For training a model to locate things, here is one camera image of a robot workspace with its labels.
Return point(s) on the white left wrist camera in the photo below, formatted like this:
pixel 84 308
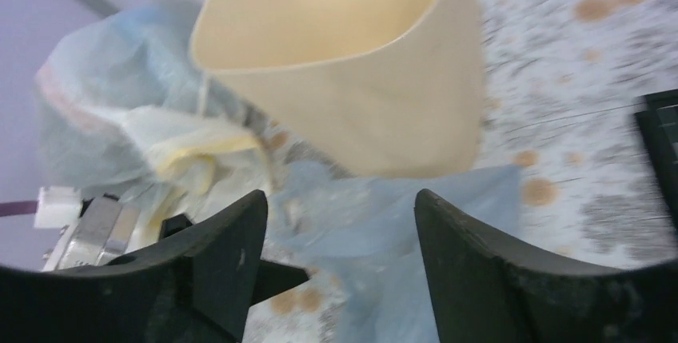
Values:
pixel 92 232

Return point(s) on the floral patterned table mat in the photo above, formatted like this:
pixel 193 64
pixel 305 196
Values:
pixel 563 79

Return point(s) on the translucent white yellow trash bag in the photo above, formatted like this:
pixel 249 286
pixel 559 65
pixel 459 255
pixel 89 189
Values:
pixel 122 109

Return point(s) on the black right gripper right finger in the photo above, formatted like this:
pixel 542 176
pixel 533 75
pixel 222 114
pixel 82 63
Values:
pixel 486 285

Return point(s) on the black white checkerboard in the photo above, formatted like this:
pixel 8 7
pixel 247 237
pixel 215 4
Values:
pixel 657 122

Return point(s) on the beige plastic trash bin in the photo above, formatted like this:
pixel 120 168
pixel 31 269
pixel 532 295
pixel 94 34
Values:
pixel 392 88

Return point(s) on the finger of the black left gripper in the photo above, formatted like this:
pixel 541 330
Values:
pixel 272 278

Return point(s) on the light blue trash bag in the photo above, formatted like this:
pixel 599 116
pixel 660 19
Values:
pixel 362 230

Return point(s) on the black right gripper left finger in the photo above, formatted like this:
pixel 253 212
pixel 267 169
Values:
pixel 196 285

